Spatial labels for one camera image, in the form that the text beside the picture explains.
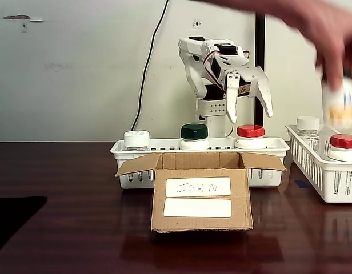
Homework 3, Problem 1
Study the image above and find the green-capped bottle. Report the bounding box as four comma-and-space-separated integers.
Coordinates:
320, 70, 352, 129
180, 123, 210, 151

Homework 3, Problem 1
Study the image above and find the person's bare forearm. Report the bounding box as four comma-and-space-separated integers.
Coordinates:
203, 0, 268, 17

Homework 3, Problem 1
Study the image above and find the white plastic basket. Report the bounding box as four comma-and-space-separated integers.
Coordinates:
109, 137, 291, 190
285, 124, 352, 205

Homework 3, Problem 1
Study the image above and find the open cardboard box with labels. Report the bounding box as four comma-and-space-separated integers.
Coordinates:
114, 151, 287, 233

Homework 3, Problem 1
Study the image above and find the person's bare hand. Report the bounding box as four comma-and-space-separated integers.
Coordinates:
267, 0, 352, 92

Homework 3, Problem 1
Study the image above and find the black vertical pole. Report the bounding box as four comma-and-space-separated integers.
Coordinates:
254, 13, 266, 138

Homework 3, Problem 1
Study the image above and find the black power cable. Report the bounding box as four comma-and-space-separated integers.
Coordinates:
131, 0, 170, 131

